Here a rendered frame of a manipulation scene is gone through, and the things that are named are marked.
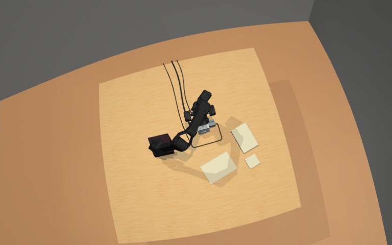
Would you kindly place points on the cream flat rectangular sheet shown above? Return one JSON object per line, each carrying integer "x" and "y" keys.
{"x": 218, "y": 168}

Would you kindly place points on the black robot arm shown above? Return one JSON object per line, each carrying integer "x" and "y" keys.
{"x": 200, "y": 107}

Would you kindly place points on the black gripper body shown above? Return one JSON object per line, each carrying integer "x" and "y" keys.
{"x": 188, "y": 114}

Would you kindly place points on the cream flat rectangular block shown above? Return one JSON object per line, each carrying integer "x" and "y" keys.
{"x": 244, "y": 138}

